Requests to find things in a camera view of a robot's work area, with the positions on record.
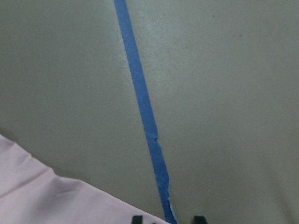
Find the pink Snoopy t-shirt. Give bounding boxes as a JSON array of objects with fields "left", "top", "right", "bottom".
[{"left": 0, "top": 137, "right": 164, "bottom": 224}]

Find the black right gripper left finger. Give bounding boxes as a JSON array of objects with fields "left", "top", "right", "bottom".
[{"left": 132, "top": 215, "right": 143, "bottom": 224}]

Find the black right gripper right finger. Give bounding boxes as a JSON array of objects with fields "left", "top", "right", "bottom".
[{"left": 193, "top": 216, "right": 207, "bottom": 224}]

